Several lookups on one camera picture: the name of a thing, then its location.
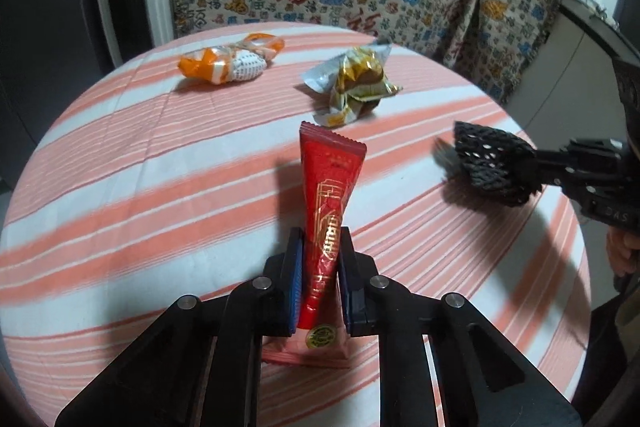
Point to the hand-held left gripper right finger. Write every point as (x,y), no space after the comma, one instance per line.
(352,302)

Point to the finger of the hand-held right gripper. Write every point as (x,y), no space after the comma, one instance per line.
(552,167)

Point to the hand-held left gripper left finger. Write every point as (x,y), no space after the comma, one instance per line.
(295,282)

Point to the black lattice wrapper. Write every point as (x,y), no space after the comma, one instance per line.
(490,162)

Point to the red gold packet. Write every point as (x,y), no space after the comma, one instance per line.
(330,187)

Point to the gold foil wrapper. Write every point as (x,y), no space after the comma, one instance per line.
(357,82)

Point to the person's right hand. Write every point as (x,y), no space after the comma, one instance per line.
(622,254)

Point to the dark clothing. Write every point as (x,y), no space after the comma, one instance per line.
(610,347)

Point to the striped tablecloth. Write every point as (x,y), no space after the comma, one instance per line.
(150,182)

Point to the orange white snack wrapper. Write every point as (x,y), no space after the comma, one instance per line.
(225,62)

